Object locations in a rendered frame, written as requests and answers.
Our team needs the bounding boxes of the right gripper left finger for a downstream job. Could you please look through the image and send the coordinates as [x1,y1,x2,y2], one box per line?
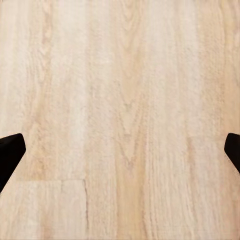
[0,133,26,193]

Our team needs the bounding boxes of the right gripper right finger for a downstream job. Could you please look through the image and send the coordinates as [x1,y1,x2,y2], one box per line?
[224,132,240,173]

